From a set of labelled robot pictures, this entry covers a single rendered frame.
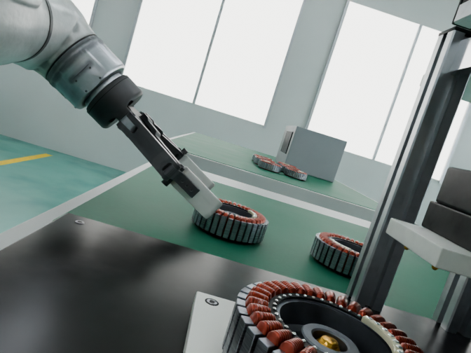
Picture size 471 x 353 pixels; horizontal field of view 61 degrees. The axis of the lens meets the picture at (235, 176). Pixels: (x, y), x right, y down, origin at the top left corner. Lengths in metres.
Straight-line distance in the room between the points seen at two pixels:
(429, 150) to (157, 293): 0.28
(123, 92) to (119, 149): 4.32
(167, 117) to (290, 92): 1.44
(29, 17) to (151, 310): 0.32
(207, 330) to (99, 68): 0.38
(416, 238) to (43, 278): 0.23
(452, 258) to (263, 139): 4.52
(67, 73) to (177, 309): 0.35
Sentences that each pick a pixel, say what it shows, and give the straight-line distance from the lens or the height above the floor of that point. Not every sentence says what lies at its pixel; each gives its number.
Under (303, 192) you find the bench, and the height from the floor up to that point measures 0.73.
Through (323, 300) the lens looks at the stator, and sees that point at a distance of 0.27.
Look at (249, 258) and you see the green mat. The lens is 0.52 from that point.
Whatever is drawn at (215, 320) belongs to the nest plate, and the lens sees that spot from 0.28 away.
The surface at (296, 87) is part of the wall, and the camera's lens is 4.77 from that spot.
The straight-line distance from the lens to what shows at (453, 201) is 0.26.
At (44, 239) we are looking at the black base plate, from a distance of 0.37.
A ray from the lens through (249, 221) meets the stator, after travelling 0.56.
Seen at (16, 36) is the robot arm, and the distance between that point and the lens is 0.46.
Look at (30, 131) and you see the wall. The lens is 5.22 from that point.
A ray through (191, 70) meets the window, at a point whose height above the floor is 1.35.
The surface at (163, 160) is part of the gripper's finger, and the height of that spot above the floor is 0.84.
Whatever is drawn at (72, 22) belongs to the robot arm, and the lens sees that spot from 0.56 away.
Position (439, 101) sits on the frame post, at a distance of 0.43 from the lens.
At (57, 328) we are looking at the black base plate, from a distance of 0.26.
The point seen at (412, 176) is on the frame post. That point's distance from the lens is 0.42.
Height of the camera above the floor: 0.91
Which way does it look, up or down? 7 degrees down
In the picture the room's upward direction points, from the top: 17 degrees clockwise
